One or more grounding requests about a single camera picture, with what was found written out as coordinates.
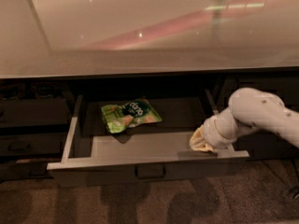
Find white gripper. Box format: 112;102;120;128
189;115;237;152

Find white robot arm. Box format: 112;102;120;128
190;88;299;152

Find dark items in left drawer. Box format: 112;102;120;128
0;82;62;100

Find grey cabinet door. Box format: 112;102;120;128
213;73;299;160

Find green snack bag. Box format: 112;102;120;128
100;98;163;133

